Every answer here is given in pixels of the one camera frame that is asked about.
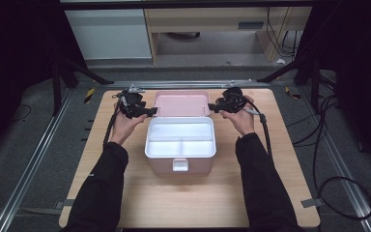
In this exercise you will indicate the yellow black tape marker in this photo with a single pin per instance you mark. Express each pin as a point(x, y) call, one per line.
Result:
point(291, 93)
point(89, 95)

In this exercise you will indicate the small white floor object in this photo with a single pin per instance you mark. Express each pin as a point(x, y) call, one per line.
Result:
point(280, 61)

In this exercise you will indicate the aluminium floor rail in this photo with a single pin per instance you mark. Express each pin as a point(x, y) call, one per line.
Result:
point(29, 167)
point(344, 183)
point(186, 84)

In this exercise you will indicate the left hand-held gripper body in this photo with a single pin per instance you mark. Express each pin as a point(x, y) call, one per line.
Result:
point(130, 101)

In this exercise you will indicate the white tray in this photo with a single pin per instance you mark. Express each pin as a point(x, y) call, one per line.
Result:
point(177, 130)

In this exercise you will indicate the white cabinet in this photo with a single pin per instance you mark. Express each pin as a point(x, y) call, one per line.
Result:
point(109, 35)

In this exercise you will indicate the grey table bracket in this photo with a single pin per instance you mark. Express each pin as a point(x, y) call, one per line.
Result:
point(311, 203)
point(63, 204)

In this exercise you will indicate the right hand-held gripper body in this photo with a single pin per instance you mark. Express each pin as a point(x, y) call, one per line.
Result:
point(233, 99)

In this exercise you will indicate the pink storage box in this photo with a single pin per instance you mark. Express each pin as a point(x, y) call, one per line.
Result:
point(161, 167)

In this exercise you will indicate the person's left hand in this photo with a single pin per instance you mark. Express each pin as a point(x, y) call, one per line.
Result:
point(124, 127)

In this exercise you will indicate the person's right hand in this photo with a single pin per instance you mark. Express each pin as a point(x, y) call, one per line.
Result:
point(242, 122)

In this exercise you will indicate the black metal stand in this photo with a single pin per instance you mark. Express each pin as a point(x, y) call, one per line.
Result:
point(56, 87)
point(315, 87)

